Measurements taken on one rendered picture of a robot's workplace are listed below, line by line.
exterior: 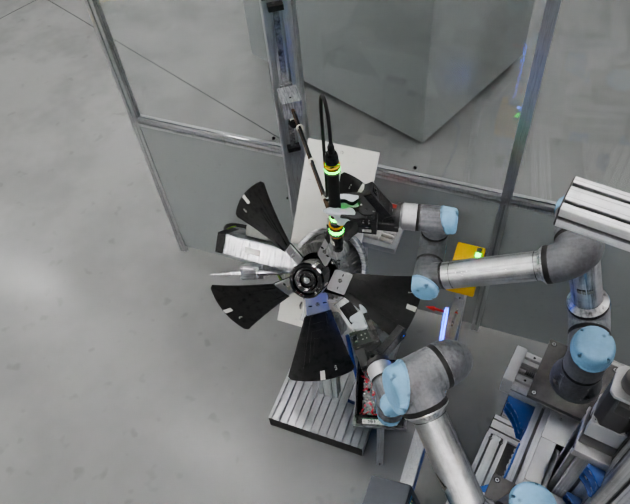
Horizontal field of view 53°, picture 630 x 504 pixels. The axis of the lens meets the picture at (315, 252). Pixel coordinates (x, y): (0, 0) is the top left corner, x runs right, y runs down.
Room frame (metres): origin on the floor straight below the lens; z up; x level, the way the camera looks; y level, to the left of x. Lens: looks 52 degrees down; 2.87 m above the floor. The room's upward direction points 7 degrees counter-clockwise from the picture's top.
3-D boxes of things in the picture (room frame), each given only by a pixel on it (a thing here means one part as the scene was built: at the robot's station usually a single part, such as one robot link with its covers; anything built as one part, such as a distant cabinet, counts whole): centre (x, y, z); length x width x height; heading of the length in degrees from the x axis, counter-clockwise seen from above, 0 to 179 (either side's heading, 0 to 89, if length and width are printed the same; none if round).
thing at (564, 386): (0.82, -0.75, 1.09); 0.15 x 0.15 x 0.10
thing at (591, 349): (0.83, -0.75, 1.20); 0.13 x 0.12 x 0.14; 160
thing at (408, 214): (1.14, -0.27, 1.54); 0.08 x 0.05 x 0.08; 164
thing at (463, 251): (1.30, -0.52, 1.02); 0.16 x 0.10 x 0.11; 154
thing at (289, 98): (1.81, 0.03, 1.44); 0.10 x 0.07 x 0.08; 9
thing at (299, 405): (1.43, -0.04, 0.04); 0.62 x 0.46 x 0.08; 154
